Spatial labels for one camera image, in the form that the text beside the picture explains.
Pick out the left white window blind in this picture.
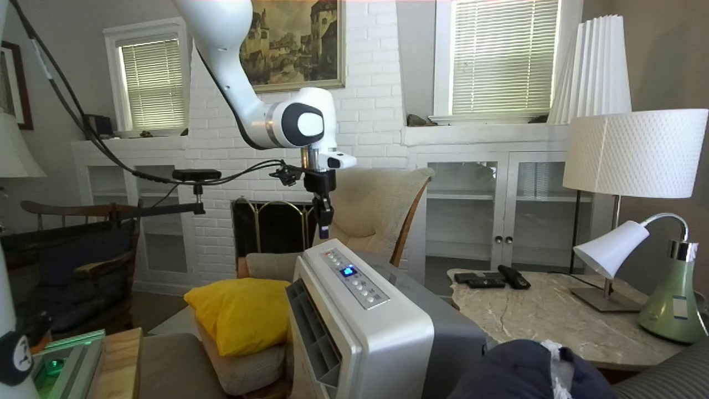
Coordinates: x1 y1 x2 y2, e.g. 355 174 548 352
120 38 185 132

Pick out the yellow cushion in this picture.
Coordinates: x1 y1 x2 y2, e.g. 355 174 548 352
185 278 288 358

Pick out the beige armchair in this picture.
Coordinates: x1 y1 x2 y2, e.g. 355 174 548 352
137 266 292 399

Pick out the white window blind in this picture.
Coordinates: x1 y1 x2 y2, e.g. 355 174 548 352
120 38 185 132
452 0 560 118

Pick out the black fireplace screen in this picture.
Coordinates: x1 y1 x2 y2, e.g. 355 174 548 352
231 197 314 258

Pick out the white built-in cabinet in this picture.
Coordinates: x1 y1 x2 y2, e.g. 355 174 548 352
403 125 607 273

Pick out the dark wooden chair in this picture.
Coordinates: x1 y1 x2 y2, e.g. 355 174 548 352
3 202 139 338

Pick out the dark navy pillow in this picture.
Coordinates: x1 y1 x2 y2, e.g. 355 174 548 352
447 340 616 399

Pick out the green gooseneck desk lamp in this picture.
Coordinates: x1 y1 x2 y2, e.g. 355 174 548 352
571 212 709 346

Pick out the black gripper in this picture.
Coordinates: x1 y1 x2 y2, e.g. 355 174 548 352
303 172 336 239

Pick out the black remote control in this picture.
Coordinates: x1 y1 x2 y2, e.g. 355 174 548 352
455 273 506 288
498 266 532 290

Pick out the white drum shade table lamp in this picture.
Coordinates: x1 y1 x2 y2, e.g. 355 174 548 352
563 108 706 312

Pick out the wooden frame beige chair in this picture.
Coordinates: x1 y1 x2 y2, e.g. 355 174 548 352
329 169 432 266

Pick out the black camera on tripod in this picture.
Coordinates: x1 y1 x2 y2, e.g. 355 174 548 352
109 166 223 223

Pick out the framed landscape painting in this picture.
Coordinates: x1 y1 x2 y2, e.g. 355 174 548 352
242 0 346 93

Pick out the white portable air conditioner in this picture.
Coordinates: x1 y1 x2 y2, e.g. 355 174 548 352
288 239 485 399

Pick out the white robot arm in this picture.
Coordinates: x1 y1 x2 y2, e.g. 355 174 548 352
172 0 357 239

